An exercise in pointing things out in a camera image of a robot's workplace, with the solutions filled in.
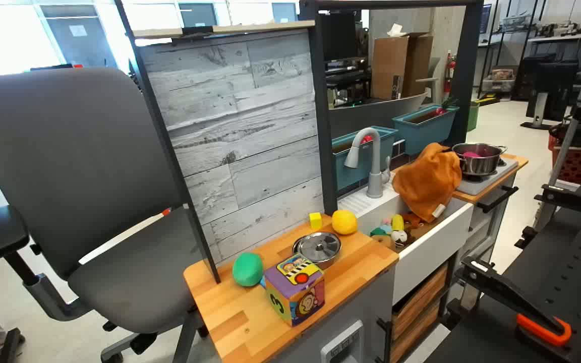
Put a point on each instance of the white toy sink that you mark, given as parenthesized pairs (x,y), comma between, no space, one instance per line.
(432,248)

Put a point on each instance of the small yellow block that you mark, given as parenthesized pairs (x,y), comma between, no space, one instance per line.
(316,218)

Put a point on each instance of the yellow toy lemon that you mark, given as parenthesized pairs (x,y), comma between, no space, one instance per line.
(343,221)

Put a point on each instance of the grey wood-look panel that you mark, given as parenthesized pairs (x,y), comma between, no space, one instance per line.
(237,133)

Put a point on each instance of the grey toy faucet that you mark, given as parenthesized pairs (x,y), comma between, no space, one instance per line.
(376,167)

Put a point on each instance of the green plush toy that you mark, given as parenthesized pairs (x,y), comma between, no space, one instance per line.
(246,269)

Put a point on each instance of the teal toy piece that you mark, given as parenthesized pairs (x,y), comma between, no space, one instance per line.
(380,234)

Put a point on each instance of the yellow toy corn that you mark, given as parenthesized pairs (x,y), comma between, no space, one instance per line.
(398,221)

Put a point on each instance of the orange cloth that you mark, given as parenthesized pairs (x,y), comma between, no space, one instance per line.
(429,181)

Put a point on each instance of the teal planter box with plant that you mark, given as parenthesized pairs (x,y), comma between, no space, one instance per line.
(424,127)

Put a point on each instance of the wooden toy kitchen counter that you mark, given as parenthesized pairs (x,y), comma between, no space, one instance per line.
(237,323)

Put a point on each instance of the tall cardboard box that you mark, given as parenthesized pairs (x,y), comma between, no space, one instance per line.
(389,66)
(421,62)

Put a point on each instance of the white rod red tip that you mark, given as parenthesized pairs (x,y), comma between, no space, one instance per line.
(121,235)

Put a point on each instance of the pink toy in pot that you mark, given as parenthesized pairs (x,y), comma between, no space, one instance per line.
(475,154)

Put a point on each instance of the steel pot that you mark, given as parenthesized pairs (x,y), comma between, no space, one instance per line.
(480,167)

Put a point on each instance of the grey toy stove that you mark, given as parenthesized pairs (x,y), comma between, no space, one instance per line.
(494,180)

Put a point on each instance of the grey office chair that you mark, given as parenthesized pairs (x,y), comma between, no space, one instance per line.
(70,154)

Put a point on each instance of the black perforated work table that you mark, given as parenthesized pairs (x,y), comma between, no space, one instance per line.
(574,283)

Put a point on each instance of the black metal frame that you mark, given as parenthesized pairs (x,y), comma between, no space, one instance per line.
(322,133)

